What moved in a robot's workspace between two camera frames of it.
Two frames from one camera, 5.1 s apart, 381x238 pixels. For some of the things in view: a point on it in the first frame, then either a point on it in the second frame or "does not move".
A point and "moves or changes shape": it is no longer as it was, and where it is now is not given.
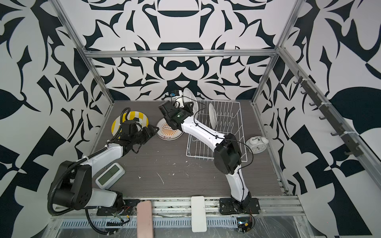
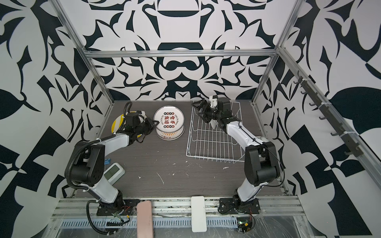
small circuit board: [244, 224] does not move
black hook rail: [327, 112] does not move
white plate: [188, 96] moves or changes shape
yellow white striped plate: [143, 119] does not move
